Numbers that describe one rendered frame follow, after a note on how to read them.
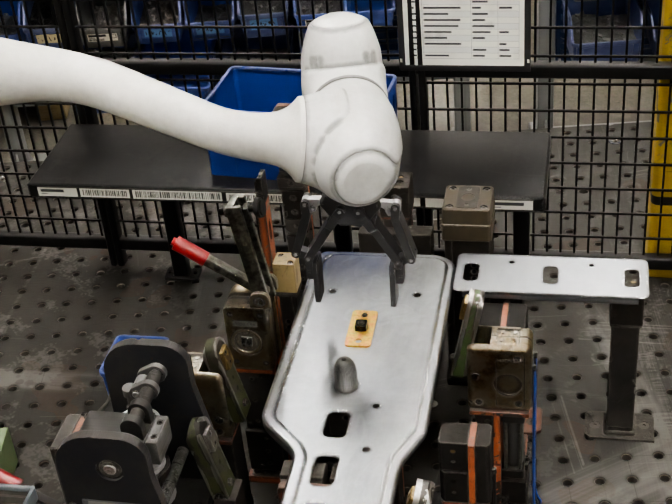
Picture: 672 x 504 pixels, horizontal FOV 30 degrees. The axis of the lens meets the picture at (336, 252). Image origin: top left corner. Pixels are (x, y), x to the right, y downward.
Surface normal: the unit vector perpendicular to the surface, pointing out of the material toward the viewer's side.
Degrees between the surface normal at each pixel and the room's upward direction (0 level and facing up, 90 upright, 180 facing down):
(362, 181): 92
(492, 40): 90
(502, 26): 90
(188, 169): 0
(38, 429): 0
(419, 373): 0
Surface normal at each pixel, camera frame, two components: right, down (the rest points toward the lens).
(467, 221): -0.18, 0.54
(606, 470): -0.08, -0.82
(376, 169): 0.20, 0.61
